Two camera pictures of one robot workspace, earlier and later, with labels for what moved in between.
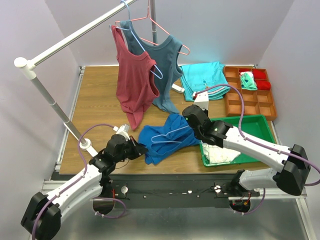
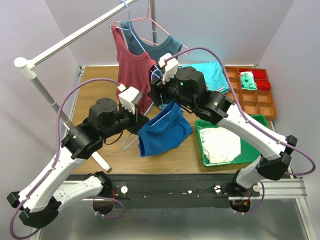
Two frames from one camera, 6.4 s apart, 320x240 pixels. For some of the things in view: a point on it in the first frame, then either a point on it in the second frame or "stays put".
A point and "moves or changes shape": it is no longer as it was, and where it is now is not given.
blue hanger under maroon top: (111, 26) stays put
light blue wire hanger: (167, 134) -> (128, 145)
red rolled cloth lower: (263, 85) stays put
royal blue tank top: (162, 140) moves or changes shape
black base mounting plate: (173, 191) stays put
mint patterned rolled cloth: (247, 81) stays put
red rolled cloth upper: (260, 73) stays put
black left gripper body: (135, 147) -> (140, 121)
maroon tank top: (136, 88) stays put
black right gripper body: (197, 135) -> (168, 92)
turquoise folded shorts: (194, 77) stays put
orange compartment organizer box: (254, 84) stays put
